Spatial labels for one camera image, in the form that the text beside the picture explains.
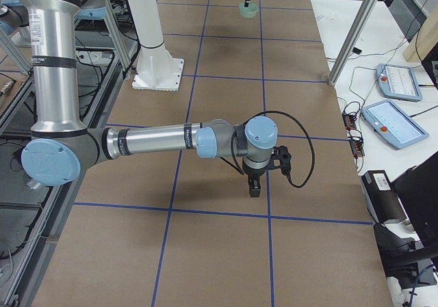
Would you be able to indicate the light green bowl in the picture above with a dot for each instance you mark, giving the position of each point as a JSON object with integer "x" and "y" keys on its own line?
{"x": 248, "y": 9}

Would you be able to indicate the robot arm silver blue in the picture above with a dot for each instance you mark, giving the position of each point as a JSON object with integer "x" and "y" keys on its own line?
{"x": 62, "y": 146}

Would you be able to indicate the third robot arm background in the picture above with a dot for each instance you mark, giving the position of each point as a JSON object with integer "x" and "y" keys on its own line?
{"x": 14, "y": 15}

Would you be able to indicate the black orange adapter box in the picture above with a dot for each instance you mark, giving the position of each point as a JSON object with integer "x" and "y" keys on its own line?
{"x": 350, "y": 120}

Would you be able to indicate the small black square device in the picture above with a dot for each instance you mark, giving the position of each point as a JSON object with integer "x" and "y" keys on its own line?
{"x": 356, "y": 51}

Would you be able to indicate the black box with label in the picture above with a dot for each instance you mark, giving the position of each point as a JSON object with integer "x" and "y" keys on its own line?
{"x": 381, "y": 199}

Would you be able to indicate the near teach pendant tablet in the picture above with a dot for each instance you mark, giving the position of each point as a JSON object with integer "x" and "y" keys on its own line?
{"x": 392, "y": 124}

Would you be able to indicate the teach pendant tablet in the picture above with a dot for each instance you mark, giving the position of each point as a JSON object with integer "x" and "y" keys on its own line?
{"x": 392, "y": 124}
{"x": 398, "y": 82}

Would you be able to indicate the black computer monitor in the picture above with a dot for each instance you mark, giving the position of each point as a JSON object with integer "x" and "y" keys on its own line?
{"x": 417, "y": 191}

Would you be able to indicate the far teach pendant tablet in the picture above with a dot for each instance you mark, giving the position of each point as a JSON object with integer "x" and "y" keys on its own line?
{"x": 398, "y": 82}

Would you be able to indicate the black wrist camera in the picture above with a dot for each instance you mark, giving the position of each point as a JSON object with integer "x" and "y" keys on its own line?
{"x": 281, "y": 160}

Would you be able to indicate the aluminium frame post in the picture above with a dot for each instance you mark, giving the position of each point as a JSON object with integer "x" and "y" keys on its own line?
{"x": 354, "y": 32}

